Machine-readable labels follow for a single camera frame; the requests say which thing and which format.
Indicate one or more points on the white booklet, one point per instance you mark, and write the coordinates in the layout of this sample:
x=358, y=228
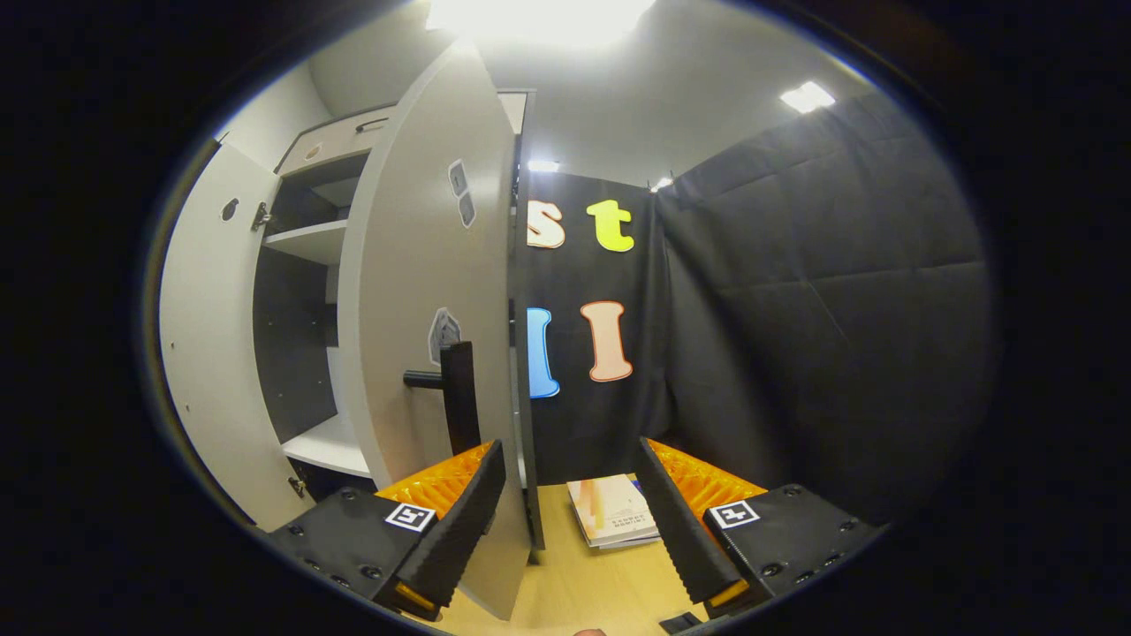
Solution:
x=612, y=511

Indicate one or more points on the metal door hinge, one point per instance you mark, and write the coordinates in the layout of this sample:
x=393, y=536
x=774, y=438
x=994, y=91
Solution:
x=261, y=215
x=298, y=486

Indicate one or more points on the grey cabinet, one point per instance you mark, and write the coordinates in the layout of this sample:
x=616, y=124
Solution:
x=292, y=353

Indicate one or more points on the grey door with paired stickers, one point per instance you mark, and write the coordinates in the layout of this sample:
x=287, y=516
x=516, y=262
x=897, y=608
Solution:
x=415, y=265

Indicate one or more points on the black backdrop cloth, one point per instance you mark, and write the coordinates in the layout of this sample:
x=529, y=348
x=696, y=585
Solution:
x=839, y=309

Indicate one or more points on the long ceiling light panel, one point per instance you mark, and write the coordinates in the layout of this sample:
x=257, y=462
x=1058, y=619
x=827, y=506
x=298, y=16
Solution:
x=539, y=18

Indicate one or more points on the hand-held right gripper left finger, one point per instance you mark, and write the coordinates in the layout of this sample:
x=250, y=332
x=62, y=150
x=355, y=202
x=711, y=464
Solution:
x=459, y=530

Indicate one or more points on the white cabinet shelf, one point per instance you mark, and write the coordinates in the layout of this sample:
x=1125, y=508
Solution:
x=309, y=240
x=331, y=446

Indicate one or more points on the small ceiling light panel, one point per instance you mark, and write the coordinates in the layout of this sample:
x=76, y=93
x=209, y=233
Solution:
x=806, y=95

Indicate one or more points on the distant ceiling light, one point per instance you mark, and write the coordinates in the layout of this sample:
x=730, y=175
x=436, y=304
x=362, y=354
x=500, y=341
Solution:
x=543, y=165

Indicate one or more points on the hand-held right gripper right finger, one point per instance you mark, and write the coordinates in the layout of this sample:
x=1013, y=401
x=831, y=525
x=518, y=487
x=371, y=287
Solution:
x=680, y=530

